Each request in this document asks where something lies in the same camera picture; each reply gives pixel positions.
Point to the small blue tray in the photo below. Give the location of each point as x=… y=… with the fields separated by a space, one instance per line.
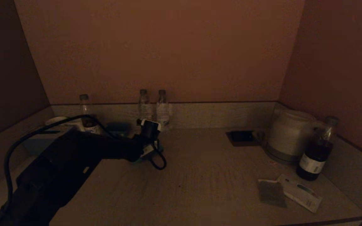
x=118 y=127

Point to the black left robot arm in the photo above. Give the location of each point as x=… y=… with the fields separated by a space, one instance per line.
x=64 y=163

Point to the dark cola bottle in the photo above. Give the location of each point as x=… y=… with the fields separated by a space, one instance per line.
x=314 y=157

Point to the green fluffy cloth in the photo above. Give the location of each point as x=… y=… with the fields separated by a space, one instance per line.
x=138 y=161

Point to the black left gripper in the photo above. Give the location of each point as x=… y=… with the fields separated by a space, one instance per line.
x=145 y=146

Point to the grey kettle base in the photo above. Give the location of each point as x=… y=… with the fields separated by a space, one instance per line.
x=276 y=156

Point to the white paper sachet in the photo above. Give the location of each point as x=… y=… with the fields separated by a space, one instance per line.
x=303 y=194

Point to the white saucer dish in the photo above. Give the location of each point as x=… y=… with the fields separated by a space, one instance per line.
x=55 y=120

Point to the grey tissue box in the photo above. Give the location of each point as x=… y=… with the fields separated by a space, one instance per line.
x=33 y=142

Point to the black recessed socket panel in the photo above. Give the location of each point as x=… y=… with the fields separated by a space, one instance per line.
x=242 y=138

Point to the clear water bottle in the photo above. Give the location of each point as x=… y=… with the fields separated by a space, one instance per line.
x=163 y=110
x=145 y=108

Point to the grey tea bag sachet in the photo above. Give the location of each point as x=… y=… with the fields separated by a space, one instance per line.
x=271 y=194

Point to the black white-capped wrist camera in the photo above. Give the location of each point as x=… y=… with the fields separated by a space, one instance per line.
x=149 y=128

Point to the white electric kettle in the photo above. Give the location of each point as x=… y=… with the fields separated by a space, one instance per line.
x=287 y=133

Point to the amber tea bottle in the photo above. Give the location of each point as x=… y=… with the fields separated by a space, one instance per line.
x=86 y=108

